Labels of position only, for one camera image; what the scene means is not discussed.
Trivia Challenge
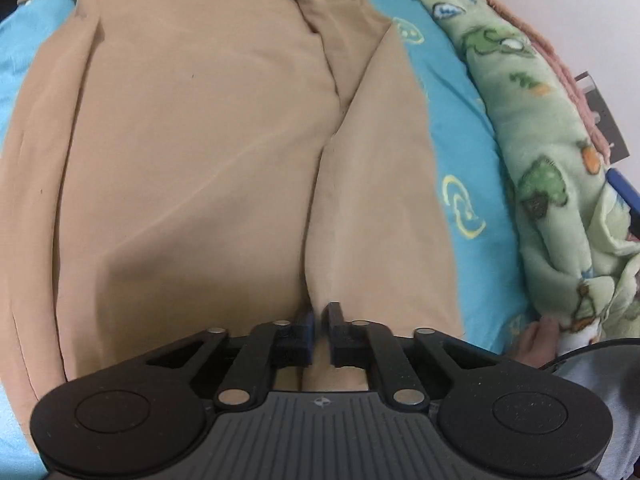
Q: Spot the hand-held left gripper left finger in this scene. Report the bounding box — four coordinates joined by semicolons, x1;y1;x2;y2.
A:
65;310;316;410

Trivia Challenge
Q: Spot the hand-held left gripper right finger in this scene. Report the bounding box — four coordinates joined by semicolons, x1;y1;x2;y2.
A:
325;302;576;410

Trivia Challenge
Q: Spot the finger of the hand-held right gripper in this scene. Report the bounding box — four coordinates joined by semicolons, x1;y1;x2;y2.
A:
606;169;640;234

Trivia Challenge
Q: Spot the tan printed t-shirt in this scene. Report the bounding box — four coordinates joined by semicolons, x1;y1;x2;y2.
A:
0;0;467;453

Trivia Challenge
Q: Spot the person's right hand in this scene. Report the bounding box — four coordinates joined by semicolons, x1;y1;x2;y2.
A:
514;316;568;367

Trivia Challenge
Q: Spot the green cartoon fleece blanket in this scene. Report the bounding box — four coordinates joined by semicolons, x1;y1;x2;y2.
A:
390;0;640;342

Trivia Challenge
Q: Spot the blue printed bed sheet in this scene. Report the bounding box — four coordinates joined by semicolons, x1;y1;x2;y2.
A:
0;0;543;480

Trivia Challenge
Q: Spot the pink fluffy blanket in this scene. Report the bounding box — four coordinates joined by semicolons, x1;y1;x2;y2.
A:
446;0;598;136

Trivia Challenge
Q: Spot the grey wall socket panel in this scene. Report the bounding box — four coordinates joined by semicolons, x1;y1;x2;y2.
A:
574;72;632;166

